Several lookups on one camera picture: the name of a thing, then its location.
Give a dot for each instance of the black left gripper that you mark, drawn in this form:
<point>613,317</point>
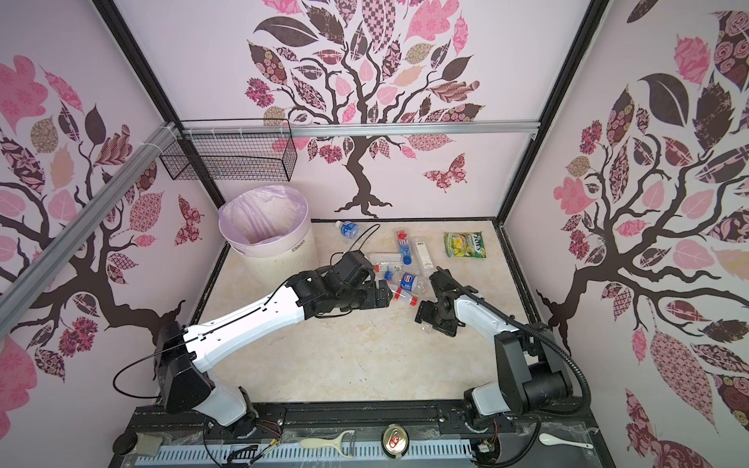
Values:
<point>372,300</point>

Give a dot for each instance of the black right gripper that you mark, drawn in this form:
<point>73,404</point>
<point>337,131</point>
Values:
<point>424,313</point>

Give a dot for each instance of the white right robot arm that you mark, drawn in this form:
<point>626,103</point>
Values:
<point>531,372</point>

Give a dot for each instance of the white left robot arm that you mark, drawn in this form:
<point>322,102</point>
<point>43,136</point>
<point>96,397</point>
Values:
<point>184,357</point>

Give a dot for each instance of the cream bin with pink liner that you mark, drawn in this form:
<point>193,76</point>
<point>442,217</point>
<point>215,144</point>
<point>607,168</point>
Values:
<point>270,228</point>

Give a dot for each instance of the clear bottle red label cap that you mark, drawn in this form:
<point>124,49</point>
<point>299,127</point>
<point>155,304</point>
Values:
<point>404,297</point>

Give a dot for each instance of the pepsi bottle blue label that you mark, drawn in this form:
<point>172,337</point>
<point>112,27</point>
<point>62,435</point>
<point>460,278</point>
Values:
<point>413,284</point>

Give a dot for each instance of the clear flat bottle green red label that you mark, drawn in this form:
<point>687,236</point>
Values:
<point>382,262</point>

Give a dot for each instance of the fiji bottle blue label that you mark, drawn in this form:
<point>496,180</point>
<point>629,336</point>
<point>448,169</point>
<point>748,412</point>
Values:
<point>404,247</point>

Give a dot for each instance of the clear square bottle white label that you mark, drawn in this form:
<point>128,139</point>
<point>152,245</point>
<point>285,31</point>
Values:
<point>425,260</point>

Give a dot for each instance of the clear bottle blue label back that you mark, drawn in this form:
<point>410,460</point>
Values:
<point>349,230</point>

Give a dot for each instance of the green yellow snack bag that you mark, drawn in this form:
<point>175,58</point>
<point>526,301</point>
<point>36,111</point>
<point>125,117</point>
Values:
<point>466,245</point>

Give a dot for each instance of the crushed metal can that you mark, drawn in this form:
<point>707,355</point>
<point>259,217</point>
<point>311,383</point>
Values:
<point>395,441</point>

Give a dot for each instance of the cream vegetable peeler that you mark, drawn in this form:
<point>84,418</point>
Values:
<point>343,444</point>

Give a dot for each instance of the white plastic spoon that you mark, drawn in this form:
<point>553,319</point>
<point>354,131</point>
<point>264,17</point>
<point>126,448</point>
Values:
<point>550,440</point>

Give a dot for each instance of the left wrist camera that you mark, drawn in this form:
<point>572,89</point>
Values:
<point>353,269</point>

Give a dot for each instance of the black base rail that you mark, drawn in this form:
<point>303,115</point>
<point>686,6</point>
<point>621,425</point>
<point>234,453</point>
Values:
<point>448,417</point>

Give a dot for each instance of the black wire mesh basket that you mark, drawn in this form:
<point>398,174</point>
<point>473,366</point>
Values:
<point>255,149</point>

